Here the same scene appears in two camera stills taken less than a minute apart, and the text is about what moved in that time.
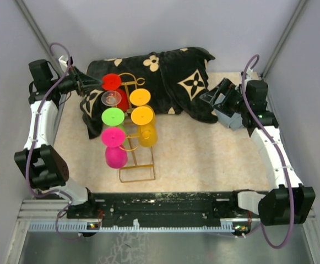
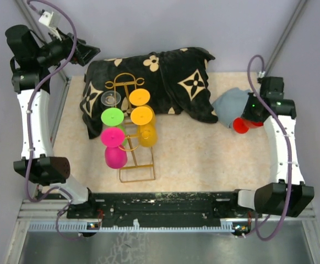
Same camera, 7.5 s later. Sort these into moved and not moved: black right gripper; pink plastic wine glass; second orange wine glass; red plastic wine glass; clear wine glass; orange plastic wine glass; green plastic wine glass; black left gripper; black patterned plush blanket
Moved: black left gripper; black right gripper; red plastic wine glass
Not moved: pink plastic wine glass; second orange wine glass; clear wine glass; orange plastic wine glass; green plastic wine glass; black patterned plush blanket
